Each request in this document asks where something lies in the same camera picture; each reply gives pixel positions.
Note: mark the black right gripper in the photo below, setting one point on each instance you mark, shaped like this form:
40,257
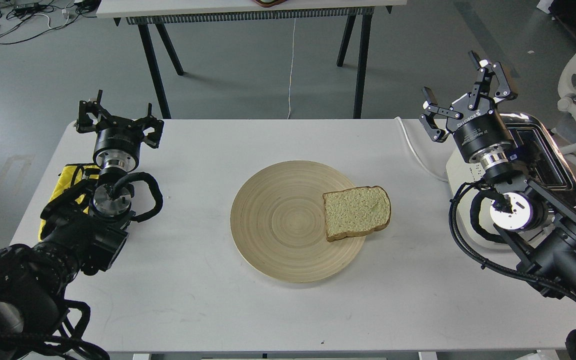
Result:
478,129

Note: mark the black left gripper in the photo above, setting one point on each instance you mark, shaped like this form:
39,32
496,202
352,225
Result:
118,142

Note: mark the slice of bread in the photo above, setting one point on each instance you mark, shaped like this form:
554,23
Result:
356,212

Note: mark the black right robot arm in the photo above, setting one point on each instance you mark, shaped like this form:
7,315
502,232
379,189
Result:
526,196

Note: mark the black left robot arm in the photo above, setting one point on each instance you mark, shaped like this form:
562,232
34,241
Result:
84,230

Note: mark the white and chrome toaster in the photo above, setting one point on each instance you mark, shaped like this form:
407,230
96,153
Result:
537,148

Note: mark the white background table black legs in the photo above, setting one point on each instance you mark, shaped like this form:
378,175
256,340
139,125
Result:
159,13

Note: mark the round bamboo plate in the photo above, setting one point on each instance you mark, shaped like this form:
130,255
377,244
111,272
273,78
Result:
277,222

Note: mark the brown object on background table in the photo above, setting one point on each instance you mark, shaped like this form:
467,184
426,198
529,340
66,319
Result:
268,3

